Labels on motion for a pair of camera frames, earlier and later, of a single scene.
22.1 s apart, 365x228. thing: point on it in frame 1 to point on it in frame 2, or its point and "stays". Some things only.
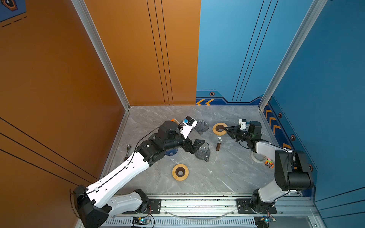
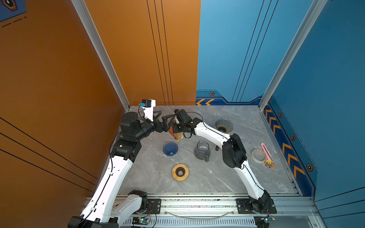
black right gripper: [234, 135] to [174, 126]
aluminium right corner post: [317, 6] stays
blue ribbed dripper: [171, 152] stays
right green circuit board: [262, 221] stays
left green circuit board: [140, 221] stays
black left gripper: [194, 146] to [163, 128]
